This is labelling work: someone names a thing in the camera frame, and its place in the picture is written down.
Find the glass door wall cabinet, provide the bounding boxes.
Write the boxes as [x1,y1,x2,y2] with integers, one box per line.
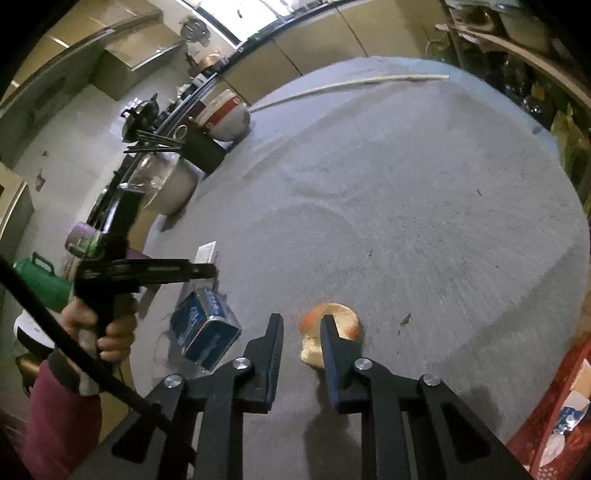
[0,164,35,245]

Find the metal shelving rack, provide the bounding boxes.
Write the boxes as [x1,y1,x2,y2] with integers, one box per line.
[438,0,591,208]

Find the steel mixing bowl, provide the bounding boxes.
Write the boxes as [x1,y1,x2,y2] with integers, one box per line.
[143,159,199,217]

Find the round grey covered table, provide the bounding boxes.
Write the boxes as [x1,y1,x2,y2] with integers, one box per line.
[129,55,591,480]

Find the hanging round metal strainer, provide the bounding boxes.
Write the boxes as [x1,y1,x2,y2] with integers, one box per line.
[180,17,211,47]

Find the orange fruit peel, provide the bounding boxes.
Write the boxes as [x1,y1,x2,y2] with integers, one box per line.
[298,302,363,370]

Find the beige wall cabinets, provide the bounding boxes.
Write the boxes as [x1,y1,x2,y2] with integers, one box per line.
[0,0,162,112]

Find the purple thermos bottle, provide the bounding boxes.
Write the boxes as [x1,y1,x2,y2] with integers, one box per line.
[65,222,146,266]

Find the white electric kettle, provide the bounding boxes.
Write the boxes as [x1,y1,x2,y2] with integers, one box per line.
[13,309,58,356]

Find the long white rod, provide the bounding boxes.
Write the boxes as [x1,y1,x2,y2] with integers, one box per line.
[249,73,451,114]

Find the person's left hand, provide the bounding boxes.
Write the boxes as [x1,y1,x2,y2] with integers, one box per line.
[60,295,139,365]

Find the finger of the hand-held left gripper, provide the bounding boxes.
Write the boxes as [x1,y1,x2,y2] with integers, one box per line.
[106,258,219,288]

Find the black chopstick holder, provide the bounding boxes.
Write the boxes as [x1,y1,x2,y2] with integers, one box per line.
[180,124,229,175]

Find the black cable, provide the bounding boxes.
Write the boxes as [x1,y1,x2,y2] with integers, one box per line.
[0,258,197,462]

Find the small beige wall cabinet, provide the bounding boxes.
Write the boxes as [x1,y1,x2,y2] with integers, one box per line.
[95,32,185,100]

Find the green thermos flask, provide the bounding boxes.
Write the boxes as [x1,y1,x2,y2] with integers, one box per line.
[13,251,75,312]

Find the yellow plastic bag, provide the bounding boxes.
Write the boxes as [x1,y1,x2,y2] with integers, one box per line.
[551,106,591,185]

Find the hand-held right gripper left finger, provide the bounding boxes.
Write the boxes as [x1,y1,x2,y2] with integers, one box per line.
[111,313,284,480]

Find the red plastic basket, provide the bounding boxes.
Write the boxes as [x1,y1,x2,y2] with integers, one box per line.
[505,339,591,480]

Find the black wok with lid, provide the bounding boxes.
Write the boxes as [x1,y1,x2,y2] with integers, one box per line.
[121,95,160,139]

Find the person's left forearm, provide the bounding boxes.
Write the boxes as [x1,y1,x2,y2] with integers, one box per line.
[18,351,105,480]

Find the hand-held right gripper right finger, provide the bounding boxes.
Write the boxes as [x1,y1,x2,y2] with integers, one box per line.
[318,314,532,480]

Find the white bowl red pattern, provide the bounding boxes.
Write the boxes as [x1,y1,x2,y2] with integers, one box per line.
[198,95,241,132]
[194,90,234,125]
[208,99,252,143]

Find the blue printed box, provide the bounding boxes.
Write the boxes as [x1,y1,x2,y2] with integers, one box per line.
[170,286,242,371]

